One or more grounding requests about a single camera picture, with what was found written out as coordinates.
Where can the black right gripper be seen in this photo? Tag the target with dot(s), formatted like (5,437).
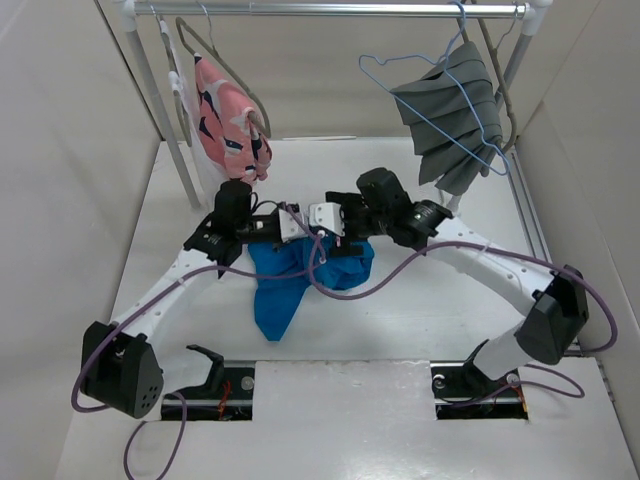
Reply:
(348,203)

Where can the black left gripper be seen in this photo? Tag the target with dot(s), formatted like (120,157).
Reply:
(276,216)

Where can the blue t shirt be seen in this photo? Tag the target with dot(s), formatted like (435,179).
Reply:
(283,280)

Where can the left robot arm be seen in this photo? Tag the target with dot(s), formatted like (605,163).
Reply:
(122,364)

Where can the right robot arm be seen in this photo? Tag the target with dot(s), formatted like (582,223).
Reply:
(551,300)

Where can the pink patterned shirt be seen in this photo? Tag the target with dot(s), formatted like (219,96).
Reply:
(231,140)

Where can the taupe hanger with pink shirt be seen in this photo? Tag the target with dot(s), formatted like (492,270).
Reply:
(261,120)

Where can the taupe hanger with white garment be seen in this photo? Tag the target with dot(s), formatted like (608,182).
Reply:
(175,110)

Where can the taupe hanger with skirt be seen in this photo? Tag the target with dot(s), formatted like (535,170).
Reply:
(502,89)

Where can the white garment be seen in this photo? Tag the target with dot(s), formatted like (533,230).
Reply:
(210,175)

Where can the grey pleated skirt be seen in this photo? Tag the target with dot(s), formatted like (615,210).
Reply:
(450,120)

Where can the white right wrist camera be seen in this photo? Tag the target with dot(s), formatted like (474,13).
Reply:
(327,216)

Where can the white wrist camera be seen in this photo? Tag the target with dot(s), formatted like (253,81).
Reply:
(327,216)
(291,221)

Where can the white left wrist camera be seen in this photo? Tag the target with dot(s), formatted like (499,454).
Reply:
(291,221)

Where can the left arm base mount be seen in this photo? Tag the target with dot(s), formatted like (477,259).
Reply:
(206,386)

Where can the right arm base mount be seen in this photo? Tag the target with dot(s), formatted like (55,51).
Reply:
(462,392)

